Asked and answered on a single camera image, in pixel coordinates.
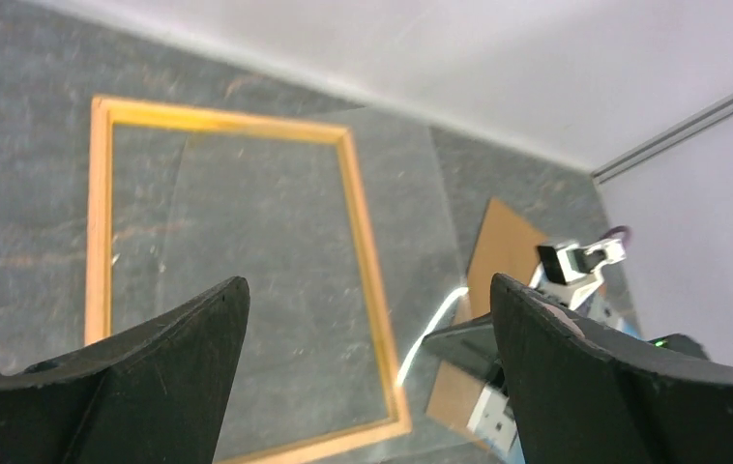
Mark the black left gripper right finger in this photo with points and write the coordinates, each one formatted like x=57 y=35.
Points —
x=585 y=393

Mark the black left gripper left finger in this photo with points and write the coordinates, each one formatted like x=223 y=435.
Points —
x=155 y=393

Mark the brown cardboard backing board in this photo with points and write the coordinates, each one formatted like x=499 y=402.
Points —
x=507 y=242

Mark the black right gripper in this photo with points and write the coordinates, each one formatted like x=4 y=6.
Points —
x=471 y=347

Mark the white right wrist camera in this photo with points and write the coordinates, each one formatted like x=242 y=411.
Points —
x=571 y=273

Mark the orange wooden picture frame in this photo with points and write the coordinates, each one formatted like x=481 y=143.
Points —
x=108 y=111

